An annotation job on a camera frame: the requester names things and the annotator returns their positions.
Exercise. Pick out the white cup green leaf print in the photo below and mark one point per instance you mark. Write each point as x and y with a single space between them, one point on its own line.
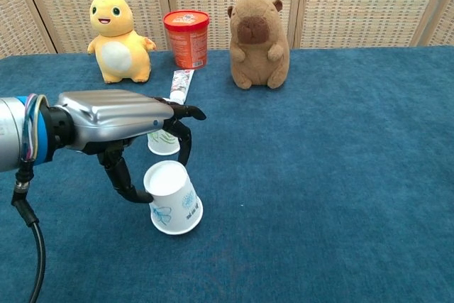
163 147

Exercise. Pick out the yellow dinosaur plush toy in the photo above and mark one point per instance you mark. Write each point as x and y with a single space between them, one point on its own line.
120 54

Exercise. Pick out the brown capybara plush toy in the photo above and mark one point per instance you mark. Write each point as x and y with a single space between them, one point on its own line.
259 65

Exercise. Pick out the blue table cloth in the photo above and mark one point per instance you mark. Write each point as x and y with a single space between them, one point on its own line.
319 175

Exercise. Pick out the red cylindrical snack tub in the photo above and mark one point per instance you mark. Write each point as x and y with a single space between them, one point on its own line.
188 44

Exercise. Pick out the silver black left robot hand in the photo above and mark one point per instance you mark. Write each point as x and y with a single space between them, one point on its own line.
113 115

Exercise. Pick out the white cup blue flower print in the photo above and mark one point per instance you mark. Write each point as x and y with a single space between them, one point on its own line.
174 203

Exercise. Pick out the floral print cream tube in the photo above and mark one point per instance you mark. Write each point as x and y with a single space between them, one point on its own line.
181 83

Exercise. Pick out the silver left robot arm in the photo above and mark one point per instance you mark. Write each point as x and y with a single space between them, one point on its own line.
10 132

